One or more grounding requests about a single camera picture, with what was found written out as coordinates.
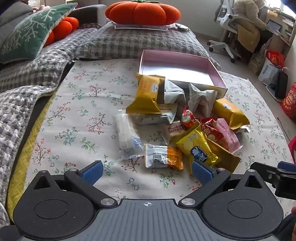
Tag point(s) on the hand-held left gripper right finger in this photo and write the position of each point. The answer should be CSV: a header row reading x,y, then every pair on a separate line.
x,y
202,173

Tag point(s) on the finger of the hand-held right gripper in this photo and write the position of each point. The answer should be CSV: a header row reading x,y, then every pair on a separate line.
x,y
266,172
288,166

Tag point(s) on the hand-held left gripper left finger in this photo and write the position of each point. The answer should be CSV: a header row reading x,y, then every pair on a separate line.
x,y
93,172

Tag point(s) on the brown gold snack packet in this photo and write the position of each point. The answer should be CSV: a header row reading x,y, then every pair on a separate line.
x,y
225,157

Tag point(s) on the yellow packet with blue label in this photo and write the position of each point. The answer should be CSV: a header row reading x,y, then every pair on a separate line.
x,y
196,143

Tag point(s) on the small red snack packet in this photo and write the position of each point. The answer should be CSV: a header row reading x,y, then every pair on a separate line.
x,y
205,122
211,136

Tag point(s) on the white and orange snack packet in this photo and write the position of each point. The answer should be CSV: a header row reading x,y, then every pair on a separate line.
x,y
161,156

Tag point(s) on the pink snack packet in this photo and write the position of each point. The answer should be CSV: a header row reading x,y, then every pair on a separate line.
x,y
229,136

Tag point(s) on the clear plastic snack packet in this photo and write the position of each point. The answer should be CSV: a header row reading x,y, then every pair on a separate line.
x,y
127,134

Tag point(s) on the small beige snack packet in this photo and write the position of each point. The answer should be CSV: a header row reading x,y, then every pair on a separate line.
x,y
173,129

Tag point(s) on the red and white snack packet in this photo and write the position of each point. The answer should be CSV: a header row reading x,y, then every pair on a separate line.
x,y
188,117

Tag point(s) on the mustard yellow snack packet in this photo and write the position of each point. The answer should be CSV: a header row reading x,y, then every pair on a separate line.
x,y
227,112
144,92

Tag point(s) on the white crinkled snack packet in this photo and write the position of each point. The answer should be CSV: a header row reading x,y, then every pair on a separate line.
x,y
200,99
172,92

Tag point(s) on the pink cardboard box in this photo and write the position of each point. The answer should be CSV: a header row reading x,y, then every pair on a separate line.
x,y
175,67

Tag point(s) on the red garment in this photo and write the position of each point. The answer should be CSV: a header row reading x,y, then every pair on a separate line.
x,y
293,147

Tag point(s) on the large red shopping bag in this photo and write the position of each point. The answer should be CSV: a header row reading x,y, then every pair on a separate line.
x,y
290,100

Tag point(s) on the yellow patterned mat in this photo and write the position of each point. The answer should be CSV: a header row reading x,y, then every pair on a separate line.
x,y
34,139

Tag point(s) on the black bag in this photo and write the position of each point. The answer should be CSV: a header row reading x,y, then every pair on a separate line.
x,y
281,84

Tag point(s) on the grey checkered blanket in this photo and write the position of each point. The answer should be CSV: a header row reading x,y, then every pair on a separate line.
x,y
138,44
34,67
13,127

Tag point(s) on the white paper bag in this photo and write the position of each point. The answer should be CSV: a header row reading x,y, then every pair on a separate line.
x,y
268,73

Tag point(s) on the brown paper bag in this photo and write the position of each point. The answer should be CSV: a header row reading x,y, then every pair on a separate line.
x,y
257,61

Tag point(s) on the small red shopping bag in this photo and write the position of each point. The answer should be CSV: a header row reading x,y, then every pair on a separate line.
x,y
275,58

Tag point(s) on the wooden desk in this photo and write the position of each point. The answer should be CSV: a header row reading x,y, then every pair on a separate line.
x,y
286,34

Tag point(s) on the laptop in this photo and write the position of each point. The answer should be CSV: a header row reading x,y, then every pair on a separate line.
x,y
274,25

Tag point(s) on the small grey object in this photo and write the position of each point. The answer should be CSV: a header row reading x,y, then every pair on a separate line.
x,y
182,27

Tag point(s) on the small orange pumpkin cushion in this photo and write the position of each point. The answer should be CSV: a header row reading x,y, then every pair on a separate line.
x,y
64,26

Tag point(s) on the clear flat tray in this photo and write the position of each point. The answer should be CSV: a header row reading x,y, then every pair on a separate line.
x,y
141,27

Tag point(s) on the green snowflake pillow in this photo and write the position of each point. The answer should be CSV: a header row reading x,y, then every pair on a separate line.
x,y
30,32

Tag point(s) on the white office chair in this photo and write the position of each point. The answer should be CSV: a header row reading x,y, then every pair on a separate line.
x,y
225,20

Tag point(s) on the grey sofa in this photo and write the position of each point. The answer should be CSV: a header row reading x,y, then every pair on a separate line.
x,y
92,14

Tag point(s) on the large orange pumpkin cushion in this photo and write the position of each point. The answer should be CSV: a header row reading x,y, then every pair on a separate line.
x,y
142,11

